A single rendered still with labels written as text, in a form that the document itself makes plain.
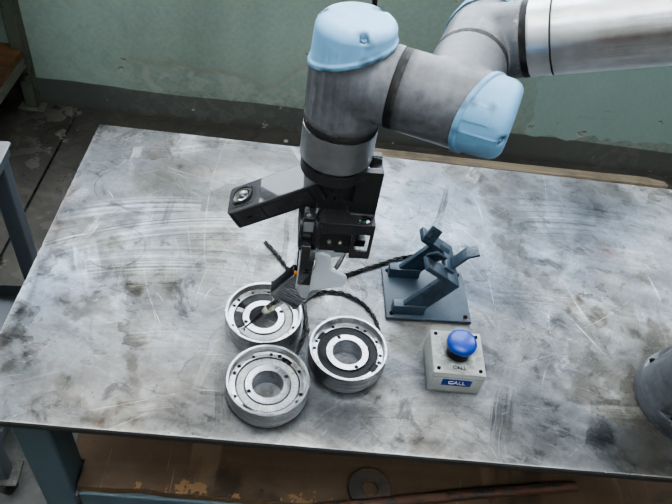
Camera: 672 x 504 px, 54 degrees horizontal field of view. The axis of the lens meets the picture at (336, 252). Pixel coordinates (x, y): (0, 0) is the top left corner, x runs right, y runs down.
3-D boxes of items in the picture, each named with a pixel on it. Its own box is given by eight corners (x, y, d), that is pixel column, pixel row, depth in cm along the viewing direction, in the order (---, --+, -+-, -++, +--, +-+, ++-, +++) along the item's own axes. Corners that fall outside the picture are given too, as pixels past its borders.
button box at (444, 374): (426, 391, 89) (434, 370, 85) (423, 347, 94) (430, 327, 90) (485, 396, 89) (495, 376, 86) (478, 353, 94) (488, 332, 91)
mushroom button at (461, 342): (440, 371, 88) (449, 350, 85) (438, 347, 91) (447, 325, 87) (470, 374, 88) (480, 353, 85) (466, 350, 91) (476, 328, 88)
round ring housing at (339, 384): (396, 358, 92) (401, 341, 89) (356, 412, 85) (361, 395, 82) (334, 321, 95) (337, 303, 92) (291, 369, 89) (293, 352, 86)
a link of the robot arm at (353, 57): (395, 51, 53) (298, 22, 55) (373, 157, 61) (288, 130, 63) (419, 12, 59) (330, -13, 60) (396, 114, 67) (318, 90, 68)
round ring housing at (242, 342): (268, 374, 88) (269, 356, 85) (209, 332, 91) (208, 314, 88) (314, 325, 94) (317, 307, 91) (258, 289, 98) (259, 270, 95)
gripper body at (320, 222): (367, 265, 74) (386, 184, 66) (291, 260, 73) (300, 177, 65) (364, 218, 80) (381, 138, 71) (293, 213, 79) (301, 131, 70)
